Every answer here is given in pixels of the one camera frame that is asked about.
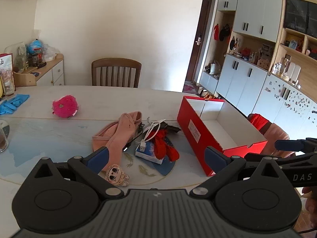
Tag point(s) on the red cloth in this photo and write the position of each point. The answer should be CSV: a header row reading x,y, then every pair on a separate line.
x,y
257,120

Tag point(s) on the person's right hand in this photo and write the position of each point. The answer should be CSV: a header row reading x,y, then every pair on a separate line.
x,y
311,200

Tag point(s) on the white cardboard box red trim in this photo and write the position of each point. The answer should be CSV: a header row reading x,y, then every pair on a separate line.
x,y
190,119

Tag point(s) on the white wooden cabinet unit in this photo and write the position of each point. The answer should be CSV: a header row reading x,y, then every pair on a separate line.
x,y
247,79

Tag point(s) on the glass cup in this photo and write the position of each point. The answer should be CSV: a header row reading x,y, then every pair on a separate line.
x,y
3,141

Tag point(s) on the dark blue cloth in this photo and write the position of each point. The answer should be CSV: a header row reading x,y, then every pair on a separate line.
x,y
161,169

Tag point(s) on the white tote bag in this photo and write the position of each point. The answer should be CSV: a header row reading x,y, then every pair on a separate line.
x,y
215,68

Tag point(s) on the pink plush ball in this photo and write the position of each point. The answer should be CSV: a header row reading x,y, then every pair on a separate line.
x,y
65,106

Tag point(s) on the cartoon printed face mask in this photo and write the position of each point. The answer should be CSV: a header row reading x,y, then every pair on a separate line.
x,y
148,155

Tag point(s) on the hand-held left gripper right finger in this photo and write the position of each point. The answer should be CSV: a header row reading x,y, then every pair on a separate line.
x,y
215,160

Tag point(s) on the white wooden sideboard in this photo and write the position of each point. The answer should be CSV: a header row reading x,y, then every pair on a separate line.
x,y
58,72

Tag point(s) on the red cloth strip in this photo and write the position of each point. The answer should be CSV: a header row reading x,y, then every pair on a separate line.
x,y
161,143

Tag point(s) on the row of shoes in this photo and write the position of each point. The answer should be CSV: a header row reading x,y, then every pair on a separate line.
x,y
206,93

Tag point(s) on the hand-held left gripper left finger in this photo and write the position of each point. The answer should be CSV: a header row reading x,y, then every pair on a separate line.
x,y
99,157

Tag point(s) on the blue globe toy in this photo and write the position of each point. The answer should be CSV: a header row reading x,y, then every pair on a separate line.
x,y
36,47

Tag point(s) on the wooden slat-back chair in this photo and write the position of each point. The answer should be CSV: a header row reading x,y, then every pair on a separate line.
x,y
116,63

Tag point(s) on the pink fleece slipper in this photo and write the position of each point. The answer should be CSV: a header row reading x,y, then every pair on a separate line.
x,y
116,133

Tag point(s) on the clear plastic bag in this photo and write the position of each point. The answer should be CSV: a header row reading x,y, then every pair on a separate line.
x,y
50,52

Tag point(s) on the dark brown door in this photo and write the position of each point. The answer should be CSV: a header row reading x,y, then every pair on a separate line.
x,y
203,29

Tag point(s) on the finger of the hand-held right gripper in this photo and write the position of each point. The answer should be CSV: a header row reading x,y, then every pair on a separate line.
x,y
297,160
287,145

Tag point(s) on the red patterned rug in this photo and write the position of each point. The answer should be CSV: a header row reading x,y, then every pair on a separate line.
x,y
190,88

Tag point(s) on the pink folded towel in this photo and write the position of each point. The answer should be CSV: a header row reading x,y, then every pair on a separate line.
x,y
275,135

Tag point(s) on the blue gloves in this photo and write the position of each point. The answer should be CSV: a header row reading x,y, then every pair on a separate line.
x,y
12,103

